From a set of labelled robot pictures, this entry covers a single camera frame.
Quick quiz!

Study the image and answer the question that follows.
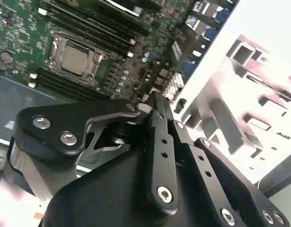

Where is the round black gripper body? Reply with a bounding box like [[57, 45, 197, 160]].
[[40, 117, 219, 227]]

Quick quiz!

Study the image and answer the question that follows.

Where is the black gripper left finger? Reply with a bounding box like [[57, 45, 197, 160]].
[[2, 91, 180, 210]]

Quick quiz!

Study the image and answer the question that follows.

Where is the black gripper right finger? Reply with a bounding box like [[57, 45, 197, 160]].
[[164, 100, 291, 227]]

